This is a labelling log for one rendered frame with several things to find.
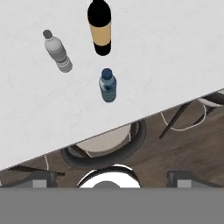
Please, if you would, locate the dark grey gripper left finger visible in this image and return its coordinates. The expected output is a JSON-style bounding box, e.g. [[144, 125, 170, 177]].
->
[[2, 170, 59, 189]]

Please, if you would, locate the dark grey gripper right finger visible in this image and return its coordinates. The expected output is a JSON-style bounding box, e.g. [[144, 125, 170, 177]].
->
[[166, 170, 224, 189]]

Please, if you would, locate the white and black round object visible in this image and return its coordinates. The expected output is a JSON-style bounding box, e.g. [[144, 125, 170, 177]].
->
[[76, 164, 142, 189]]

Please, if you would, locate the blue plastic water bottle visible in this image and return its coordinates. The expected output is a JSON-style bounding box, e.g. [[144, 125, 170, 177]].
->
[[98, 67, 118, 104]]

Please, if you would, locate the grey plastic bottle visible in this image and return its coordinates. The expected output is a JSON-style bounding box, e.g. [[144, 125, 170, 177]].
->
[[42, 29, 74, 74]]

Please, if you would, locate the black glass bottle tan label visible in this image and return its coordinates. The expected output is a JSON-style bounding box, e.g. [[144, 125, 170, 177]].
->
[[87, 0, 113, 57]]

